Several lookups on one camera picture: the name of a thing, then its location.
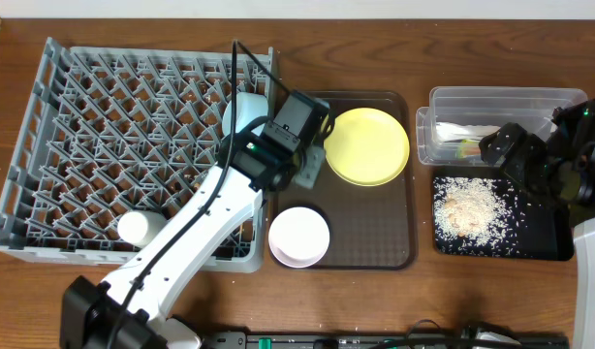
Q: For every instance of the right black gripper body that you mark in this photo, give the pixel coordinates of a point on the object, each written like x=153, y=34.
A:
x=528, y=163

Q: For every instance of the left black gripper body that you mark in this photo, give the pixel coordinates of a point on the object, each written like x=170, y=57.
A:
x=320, y=134

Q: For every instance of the green orange snack wrapper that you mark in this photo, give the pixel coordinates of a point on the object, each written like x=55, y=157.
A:
x=468, y=150

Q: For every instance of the white tissue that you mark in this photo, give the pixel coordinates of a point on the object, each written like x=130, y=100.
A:
x=451, y=132

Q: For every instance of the rice and food scraps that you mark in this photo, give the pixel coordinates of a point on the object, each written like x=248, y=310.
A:
x=475, y=216

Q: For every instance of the light blue bowl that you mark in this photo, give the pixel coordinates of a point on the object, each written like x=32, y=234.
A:
x=249, y=106

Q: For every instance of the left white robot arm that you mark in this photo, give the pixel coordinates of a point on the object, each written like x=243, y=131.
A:
x=130, y=307

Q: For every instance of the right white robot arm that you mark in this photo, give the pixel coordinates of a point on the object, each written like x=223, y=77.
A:
x=561, y=172

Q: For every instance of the black waste tray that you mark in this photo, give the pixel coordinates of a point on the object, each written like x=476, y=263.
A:
x=543, y=232

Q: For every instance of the clear plastic waste bin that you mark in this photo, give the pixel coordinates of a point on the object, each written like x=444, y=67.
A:
x=530, y=107

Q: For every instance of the yellow plate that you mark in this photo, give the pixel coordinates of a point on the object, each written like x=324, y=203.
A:
x=367, y=147

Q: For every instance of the pink plate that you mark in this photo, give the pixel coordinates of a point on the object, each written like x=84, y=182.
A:
x=299, y=237

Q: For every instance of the dark brown serving tray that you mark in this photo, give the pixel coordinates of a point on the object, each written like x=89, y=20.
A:
x=371, y=227

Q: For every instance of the grey plastic dish rack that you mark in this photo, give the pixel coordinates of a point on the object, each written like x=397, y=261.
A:
x=110, y=130

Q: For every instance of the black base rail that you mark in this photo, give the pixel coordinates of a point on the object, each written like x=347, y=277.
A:
x=424, y=334

